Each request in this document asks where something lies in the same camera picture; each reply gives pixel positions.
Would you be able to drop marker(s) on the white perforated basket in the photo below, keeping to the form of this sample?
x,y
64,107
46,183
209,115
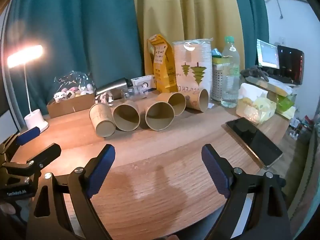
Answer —
x,y
217,82

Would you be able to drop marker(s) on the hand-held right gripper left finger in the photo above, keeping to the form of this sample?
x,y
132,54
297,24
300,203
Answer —
x,y
101,172

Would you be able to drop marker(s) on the yellow green sponge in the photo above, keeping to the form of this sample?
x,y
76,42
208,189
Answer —
x,y
216,58

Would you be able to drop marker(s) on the person's left hand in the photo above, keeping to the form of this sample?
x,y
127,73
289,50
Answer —
x,y
6,208

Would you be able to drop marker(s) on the stack of books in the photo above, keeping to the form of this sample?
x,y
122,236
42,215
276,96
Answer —
x,y
272,86

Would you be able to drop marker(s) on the black monitor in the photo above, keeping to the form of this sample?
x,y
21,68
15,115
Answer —
x,y
291,63

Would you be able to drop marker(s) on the green plastic container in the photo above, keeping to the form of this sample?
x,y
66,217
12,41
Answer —
x,y
286,103

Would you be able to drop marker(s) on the white wrapped candy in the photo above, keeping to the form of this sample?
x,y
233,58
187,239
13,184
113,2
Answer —
x,y
105,98

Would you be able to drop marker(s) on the black smartphone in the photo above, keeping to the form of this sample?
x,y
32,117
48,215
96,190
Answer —
x,y
253,141

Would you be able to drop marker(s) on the narrow teal curtain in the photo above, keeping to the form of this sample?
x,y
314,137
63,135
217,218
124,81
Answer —
x,y
252,12

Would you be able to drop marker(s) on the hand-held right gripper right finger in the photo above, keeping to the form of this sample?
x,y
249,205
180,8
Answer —
x,y
215,171

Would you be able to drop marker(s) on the cardboard box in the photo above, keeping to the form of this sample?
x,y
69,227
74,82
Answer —
x,y
70,107

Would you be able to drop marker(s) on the stainless steel flask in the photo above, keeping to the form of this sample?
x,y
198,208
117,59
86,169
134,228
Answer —
x,y
112,86

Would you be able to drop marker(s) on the small white box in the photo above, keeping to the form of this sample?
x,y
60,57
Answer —
x,y
142,81

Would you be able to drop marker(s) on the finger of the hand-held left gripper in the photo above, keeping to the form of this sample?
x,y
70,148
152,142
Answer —
x,y
46,153
28,135

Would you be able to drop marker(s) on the white desk lamp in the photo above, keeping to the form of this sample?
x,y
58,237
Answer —
x,y
35,122

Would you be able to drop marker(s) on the lit laptop screen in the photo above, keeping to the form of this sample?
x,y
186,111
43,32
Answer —
x,y
268,53

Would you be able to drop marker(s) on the grey gloves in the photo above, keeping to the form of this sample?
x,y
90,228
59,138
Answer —
x,y
253,72

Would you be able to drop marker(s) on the brown paper cup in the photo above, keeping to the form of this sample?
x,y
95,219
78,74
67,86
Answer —
x,y
197,100
177,102
101,120
125,117
160,117

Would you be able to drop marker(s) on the plastic bag with yellow contents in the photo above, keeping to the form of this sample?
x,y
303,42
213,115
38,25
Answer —
x,y
255,105

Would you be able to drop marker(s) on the clear plastic water bottle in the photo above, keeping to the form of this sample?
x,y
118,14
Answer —
x,y
230,80

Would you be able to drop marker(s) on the wrapped sleeve of paper cups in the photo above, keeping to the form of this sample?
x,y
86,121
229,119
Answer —
x,y
192,62

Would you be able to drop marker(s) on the yellow curtain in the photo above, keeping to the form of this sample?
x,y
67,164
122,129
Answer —
x,y
185,10

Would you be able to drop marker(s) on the yellow paper bag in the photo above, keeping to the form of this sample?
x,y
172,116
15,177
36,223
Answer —
x,y
162,65

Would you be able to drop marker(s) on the wide teal curtain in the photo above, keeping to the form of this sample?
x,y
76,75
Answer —
x,y
87,30

